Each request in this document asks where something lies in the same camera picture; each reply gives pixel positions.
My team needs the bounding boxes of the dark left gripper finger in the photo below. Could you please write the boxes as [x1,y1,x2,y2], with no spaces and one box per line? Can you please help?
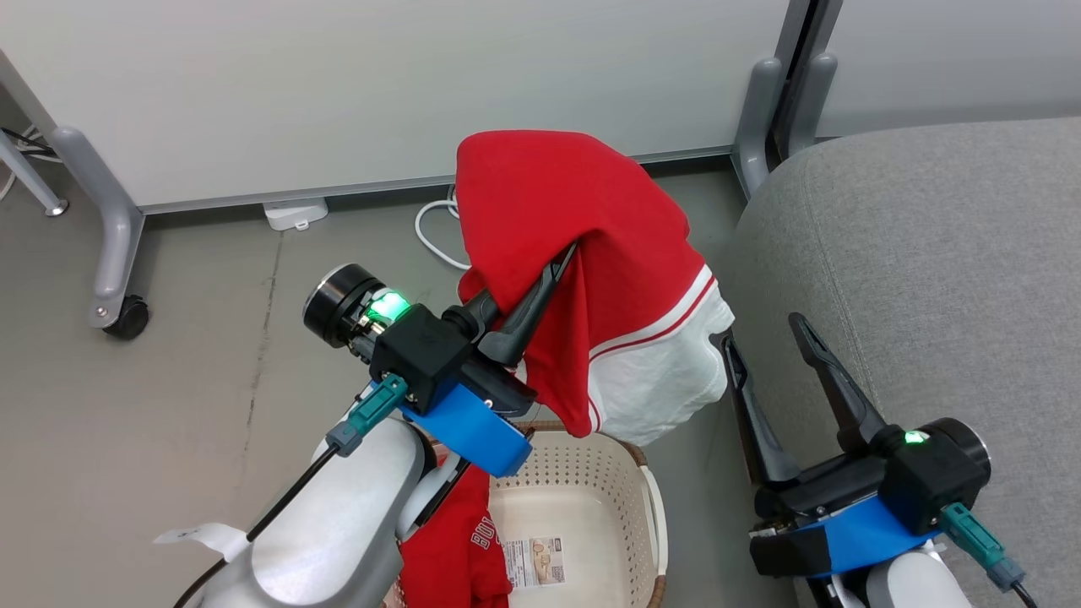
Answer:
[477,242,579,367]
[441,290,502,339]

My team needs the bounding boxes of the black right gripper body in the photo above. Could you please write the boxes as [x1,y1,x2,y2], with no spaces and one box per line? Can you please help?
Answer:
[752,417,991,536]

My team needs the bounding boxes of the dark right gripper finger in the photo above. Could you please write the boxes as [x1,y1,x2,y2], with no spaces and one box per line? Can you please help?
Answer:
[720,333,802,487]
[788,312,889,454]

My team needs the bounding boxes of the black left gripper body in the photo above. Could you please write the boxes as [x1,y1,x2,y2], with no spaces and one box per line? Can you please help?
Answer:
[370,306,539,421]

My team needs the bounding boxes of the red and white jersey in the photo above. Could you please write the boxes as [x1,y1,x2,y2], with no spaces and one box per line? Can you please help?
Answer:
[454,129,736,448]

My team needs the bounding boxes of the red printed garment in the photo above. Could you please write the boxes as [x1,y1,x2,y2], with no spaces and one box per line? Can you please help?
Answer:
[397,463,513,608]

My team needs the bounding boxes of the cream perforated laundry basket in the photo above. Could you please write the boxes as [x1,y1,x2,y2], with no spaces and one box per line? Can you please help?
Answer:
[486,420,669,608]

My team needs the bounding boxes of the grey fabric sofa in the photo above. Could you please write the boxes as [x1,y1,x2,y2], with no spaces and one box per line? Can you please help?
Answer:
[718,117,1081,608]

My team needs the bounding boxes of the white power strip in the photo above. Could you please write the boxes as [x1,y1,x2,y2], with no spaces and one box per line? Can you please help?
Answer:
[263,198,329,232]

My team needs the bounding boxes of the paper label sticker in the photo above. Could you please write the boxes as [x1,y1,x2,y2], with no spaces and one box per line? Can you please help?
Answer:
[502,537,567,589]

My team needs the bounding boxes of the wide white partition panel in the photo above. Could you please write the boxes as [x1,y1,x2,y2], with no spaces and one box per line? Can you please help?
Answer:
[0,0,799,214]

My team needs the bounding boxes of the white paper tag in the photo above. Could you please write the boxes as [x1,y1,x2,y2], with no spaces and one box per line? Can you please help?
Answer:
[154,523,252,563]

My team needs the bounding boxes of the black caster wheel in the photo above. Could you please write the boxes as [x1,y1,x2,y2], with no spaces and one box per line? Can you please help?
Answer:
[102,295,151,341]

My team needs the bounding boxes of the grey partition leg with caster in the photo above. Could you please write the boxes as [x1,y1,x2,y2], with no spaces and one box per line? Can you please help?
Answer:
[46,126,146,330]

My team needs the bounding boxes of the narrow white partition panel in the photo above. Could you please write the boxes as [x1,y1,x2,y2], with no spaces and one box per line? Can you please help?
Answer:
[812,0,1081,141]

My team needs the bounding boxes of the grey metal table leg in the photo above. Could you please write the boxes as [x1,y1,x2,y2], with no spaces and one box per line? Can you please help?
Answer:
[0,128,70,218]

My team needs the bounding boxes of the black right cable teal plug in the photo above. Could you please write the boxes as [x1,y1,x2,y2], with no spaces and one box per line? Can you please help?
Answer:
[940,502,1041,608]

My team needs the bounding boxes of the black cable teal plug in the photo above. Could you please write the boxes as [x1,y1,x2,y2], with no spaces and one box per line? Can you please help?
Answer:
[173,374,410,608]
[940,502,1041,608]

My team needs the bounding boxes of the black left cable teal plug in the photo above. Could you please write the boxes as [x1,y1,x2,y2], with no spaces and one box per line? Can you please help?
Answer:
[173,374,410,608]

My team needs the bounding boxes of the white coiled cable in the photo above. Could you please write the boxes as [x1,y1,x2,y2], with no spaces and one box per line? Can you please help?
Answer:
[414,186,472,273]

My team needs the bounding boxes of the loose floor cable bundle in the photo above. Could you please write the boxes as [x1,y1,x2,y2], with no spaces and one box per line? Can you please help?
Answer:
[0,125,58,202]

